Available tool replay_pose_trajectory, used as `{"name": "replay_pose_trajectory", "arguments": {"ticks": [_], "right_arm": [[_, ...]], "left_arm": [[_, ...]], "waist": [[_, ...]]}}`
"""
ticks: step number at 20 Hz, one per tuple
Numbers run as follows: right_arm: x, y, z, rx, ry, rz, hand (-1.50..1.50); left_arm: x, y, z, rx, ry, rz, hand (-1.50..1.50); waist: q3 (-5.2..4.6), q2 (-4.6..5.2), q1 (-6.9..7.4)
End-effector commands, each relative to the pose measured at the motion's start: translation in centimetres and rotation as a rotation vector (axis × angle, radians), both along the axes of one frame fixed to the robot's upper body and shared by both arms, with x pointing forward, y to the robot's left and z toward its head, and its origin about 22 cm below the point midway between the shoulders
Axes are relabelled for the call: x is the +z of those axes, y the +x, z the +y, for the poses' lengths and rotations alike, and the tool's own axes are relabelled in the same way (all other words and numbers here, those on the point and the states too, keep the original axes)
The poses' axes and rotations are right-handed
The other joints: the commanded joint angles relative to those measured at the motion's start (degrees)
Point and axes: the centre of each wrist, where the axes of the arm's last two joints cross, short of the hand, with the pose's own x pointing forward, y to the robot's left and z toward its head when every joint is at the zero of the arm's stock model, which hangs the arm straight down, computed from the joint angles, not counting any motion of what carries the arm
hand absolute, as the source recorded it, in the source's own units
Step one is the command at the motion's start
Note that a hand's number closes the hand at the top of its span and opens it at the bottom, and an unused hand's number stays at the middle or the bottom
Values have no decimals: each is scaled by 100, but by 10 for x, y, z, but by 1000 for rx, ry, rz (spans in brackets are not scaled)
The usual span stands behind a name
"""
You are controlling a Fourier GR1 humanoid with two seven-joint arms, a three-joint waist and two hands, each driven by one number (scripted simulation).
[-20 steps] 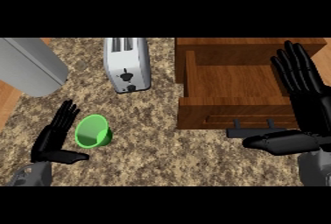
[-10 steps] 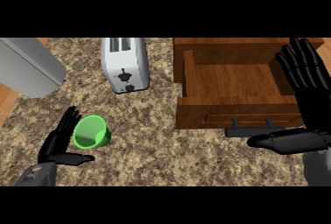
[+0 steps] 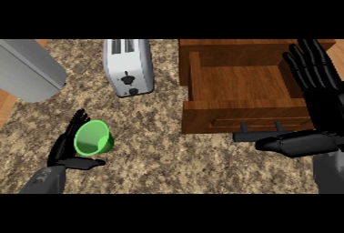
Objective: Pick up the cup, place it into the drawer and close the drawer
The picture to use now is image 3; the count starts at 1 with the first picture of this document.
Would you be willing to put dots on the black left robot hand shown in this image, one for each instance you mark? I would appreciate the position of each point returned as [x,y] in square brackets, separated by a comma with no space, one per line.
[62,148]

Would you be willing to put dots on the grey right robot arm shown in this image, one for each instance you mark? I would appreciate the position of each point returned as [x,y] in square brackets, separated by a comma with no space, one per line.
[329,173]

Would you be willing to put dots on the green cup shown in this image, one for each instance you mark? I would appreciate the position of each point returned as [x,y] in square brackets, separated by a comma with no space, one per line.
[93,138]

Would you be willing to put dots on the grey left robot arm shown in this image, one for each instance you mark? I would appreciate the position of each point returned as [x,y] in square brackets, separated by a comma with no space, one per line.
[43,180]

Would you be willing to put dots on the large grey appliance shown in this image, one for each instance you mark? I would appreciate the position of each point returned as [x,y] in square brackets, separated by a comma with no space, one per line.
[27,70]

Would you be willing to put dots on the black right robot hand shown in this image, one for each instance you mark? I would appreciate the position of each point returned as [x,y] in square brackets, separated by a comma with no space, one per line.
[320,100]

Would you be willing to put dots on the wooden drawer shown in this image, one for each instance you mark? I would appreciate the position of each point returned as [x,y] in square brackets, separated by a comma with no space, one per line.
[244,97]

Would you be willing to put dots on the wooden cabinet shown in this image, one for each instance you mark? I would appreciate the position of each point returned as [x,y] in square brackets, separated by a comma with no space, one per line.
[251,51]

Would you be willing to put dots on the silver toaster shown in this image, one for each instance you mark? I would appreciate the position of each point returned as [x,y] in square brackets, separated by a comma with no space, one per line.
[127,66]

